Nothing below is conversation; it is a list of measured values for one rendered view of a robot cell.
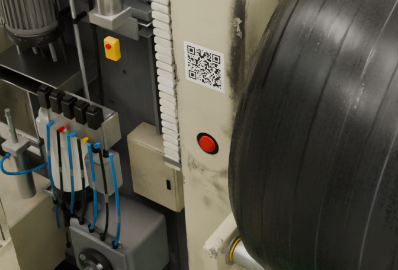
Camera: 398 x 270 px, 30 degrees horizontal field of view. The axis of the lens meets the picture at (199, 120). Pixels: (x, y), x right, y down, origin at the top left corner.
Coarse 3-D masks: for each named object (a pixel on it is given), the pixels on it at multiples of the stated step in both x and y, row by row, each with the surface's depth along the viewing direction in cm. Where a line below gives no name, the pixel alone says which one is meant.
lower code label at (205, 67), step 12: (192, 48) 116; (204, 48) 115; (192, 60) 118; (204, 60) 116; (216, 60) 115; (192, 72) 119; (204, 72) 118; (216, 72) 116; (204, 84) 119; (216, 84) 118
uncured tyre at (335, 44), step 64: (320, 0) 90; (384, 0) 87; (256, 64) 94; (320, 64) 88; (384, 64) 84; (256, 128) 92; (320, 128) 87; (384, 128) 83; (256, 192) 94; (320, 192) 89; (384, 192) 84; (256, 256) 104; (320, 256) 93; (384, 256) 87
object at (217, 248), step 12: (228, 216) 129; (228, 228) 127; (216, 240) 125; (228, 240) 126; (204, 252) 125; (216, 252) 123; (228, 252) 127; (204, 264) 127; (216, 264) 125; (228, 264) 129
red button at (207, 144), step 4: (204, 136) 127; (200, 140) 127; (204, 140) 126; (208, 140) 126; (212, 140) 126; (200, 144) 128; (204, 144) 127; (208, 144) 126; (212, 144) 126; (204, 148) 127; (208, 148) 127; (212, 148) 126
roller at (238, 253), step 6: (240, 240) 128; (234, 246) 127; (240, 246) 127; (234, 252) 127; (240, 252) 127; (246, 252) 126; (234, 258) 127; (240, 258) 127; (246, 258) 126; (240, 264) 127; (246, 264) 126; (252, 264) 126; (258, 264) 125
